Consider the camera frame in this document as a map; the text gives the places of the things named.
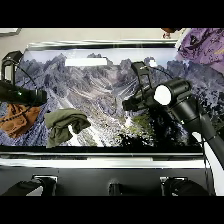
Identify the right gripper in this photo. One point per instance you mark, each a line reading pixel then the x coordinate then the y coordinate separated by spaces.
pixel 137 101

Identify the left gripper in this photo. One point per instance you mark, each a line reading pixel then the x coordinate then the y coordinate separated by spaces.
pixel 30 96

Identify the green T-shirt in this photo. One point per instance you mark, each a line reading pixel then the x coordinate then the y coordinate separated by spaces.
pixel 62 124

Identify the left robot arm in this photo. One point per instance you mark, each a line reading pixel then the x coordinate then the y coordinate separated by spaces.
pixel 20 188

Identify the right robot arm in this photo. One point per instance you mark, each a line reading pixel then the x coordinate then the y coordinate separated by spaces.
pixel 186 106

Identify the brown garment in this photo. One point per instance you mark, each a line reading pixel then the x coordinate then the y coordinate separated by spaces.
pixel 17 120

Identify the purple garment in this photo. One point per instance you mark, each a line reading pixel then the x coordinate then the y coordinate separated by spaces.
pixel 204 46

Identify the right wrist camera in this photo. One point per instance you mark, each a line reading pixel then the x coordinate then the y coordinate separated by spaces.
pixel 142 74

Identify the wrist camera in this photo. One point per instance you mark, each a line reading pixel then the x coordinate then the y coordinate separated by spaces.
pixel 142 74
pixel 8 62

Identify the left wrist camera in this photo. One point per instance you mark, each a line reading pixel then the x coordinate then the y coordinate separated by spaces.
pixel 8 62

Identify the silver frame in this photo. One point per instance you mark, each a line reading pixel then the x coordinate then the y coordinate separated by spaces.
pixel 100 162

